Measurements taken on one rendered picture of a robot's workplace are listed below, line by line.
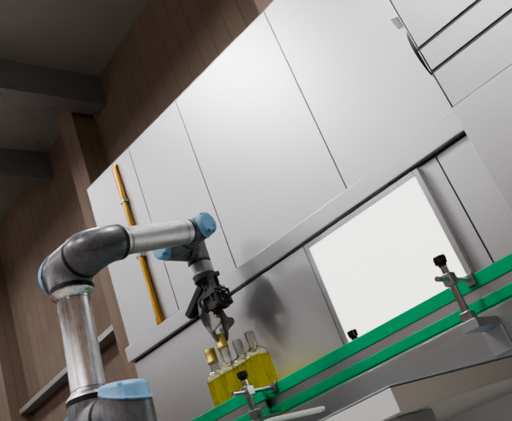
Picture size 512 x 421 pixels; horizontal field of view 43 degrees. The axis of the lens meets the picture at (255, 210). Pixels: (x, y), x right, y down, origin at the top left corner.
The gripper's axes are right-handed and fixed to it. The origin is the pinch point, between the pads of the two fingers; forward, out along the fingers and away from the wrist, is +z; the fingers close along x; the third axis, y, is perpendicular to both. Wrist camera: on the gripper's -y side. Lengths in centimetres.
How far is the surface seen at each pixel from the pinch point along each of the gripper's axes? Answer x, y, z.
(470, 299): -5, 79, 26
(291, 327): 11.8, 18.2, 5.3
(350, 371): -5, 42, 28
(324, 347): 11.7, 26.9, 15.6
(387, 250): 12, 58, 1
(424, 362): -7, 63, 34
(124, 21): 246, -207, -431
